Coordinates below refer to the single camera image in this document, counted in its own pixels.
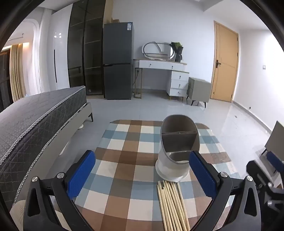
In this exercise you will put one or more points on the grey side table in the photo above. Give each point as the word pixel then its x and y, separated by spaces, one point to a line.
pixel 276 137

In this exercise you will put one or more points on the oval vanity mirror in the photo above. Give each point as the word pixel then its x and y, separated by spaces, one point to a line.
pixel 155 50

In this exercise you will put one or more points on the potted plant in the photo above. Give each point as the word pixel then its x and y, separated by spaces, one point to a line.
pixel 178 55

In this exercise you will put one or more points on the beige cloth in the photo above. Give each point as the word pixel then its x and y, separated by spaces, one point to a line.
pixel 20 211

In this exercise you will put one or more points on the bundle of wooden chopsticks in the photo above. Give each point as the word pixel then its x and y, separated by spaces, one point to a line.
pixel 168 206

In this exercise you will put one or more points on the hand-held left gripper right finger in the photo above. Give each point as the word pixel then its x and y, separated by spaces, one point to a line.
pixel 203 175

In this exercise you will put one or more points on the dark grey quilted mattress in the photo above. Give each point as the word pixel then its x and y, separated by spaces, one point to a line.
pixel 33 124

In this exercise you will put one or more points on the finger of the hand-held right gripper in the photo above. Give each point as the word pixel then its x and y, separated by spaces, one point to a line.
pixel 271 158
pixel 255 171

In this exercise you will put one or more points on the white wardrobe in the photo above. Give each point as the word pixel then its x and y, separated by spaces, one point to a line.
pixel 60 55

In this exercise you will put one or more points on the dark glass cabinet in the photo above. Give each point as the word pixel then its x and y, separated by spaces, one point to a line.
pixel 88 55

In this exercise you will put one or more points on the grey nightstand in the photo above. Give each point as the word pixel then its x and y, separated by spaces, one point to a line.
pixel 199 91

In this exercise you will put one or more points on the white vanity desk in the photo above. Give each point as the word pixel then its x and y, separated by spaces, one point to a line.
pixel 177 77

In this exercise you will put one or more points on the beige curtain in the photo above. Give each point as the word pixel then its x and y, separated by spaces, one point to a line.
pixel 17 73

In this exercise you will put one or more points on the checkered tablecloth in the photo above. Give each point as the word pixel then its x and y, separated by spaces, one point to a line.
pixel 124 168

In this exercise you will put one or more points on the cardboard box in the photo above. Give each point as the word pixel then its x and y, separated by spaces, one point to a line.
pixel 115 20

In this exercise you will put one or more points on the grey oval utensil holder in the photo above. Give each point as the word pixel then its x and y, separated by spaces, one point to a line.
pixel 168 168

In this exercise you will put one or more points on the dark grey fridge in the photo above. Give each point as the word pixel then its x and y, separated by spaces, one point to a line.
pixel 117 77

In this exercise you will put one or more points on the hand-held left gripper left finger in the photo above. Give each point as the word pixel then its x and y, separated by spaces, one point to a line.
pixel 82 175

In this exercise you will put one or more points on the wooden door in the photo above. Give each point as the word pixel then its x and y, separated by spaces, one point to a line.
pixel 224 66

